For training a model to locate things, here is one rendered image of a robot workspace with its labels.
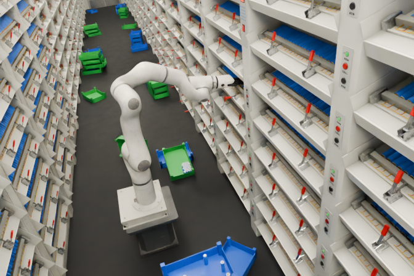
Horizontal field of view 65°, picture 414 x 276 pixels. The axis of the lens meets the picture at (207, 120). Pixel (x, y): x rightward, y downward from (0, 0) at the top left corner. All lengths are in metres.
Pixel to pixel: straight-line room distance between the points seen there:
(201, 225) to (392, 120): 1.71
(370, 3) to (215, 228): 1.83
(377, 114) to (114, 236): 1.98
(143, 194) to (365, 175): 1.33
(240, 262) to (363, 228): 1.14
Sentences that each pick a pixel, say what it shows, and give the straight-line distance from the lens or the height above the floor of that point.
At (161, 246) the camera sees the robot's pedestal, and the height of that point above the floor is 0.03.
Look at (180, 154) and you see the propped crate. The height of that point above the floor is 0.08.
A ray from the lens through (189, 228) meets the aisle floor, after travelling 2.39.
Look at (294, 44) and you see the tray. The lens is 1.36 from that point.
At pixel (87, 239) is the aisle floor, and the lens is 2.56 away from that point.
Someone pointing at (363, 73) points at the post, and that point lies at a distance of 0.95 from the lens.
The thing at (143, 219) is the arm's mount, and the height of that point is 0.31.
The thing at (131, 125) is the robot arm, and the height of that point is 0.95.
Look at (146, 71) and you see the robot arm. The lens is 1.64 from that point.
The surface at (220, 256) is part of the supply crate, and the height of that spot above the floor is 0.40.
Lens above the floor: 1.78
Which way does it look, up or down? 30 degrees down
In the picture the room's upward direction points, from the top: 7 degrees counter-clockwise
